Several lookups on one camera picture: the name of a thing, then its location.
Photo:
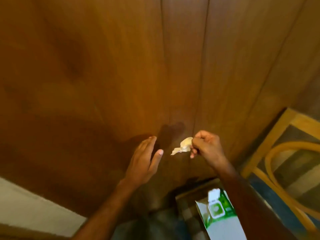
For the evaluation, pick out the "person's left hand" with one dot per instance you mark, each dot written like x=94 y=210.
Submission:
x=140 y=164

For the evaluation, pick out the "person's right hand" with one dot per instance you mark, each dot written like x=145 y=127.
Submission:
x=208 y=147

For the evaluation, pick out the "person's left thumb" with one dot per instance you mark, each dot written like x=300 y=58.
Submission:
x=157 y=158

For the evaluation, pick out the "person's right fingers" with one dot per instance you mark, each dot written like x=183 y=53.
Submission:
x=197 y=144

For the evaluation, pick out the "white tissue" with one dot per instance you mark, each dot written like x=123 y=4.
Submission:
x=183 y=146

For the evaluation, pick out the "person's right forearm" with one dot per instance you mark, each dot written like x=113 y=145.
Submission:
x=247 y=204

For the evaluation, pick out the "person's left forearm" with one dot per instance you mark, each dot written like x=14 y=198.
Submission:
x=105 y=212

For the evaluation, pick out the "green and white wipes pack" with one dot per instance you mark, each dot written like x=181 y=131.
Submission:
x=220 y=214

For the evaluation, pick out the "wooden chair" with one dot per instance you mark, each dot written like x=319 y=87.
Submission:
x=287 y=167

